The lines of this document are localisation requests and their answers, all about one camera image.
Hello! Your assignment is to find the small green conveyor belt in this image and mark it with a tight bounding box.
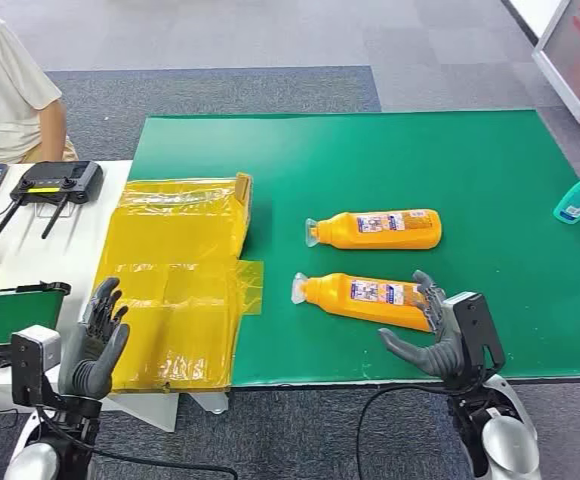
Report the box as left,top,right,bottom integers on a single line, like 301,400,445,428
0,281,72,370

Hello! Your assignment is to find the white side table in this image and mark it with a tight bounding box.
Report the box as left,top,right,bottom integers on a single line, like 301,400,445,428
0,160,231,433

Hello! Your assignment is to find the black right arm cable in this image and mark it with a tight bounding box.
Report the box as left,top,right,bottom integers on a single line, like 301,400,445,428
356,384,452,480

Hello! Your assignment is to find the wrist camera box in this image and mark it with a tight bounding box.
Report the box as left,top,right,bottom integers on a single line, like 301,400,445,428
9,325,63,407
442,291,507,389

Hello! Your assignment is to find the person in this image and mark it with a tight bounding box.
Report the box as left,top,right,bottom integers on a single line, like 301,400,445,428
0,0,79,167

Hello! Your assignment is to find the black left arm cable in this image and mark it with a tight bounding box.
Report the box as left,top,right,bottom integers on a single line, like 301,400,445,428
35,405,239,480

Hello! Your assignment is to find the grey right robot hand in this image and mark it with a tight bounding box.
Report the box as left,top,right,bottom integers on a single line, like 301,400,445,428
378,270,466,387

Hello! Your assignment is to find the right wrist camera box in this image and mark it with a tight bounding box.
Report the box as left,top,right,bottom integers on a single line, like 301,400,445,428
442,291,507,389

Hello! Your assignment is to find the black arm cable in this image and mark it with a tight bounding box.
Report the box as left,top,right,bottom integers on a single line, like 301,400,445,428
356,384,452,480
35,405,239,480

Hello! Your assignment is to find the yellow plastic wrapped box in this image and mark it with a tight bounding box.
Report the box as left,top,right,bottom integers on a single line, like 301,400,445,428
94,173,265,395

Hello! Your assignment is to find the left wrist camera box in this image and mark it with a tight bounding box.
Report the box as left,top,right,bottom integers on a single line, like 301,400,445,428
9,325,63,407

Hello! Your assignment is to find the orange bottle with clear cap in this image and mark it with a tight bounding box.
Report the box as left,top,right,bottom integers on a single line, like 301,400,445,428
304,209,442,252
291,271,434,333

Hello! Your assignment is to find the black remote controller with antennas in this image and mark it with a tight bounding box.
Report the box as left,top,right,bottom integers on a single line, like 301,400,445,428
0,160,104,242

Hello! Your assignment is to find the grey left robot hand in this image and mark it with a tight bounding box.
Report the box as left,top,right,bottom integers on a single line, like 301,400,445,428
58,277,131,401

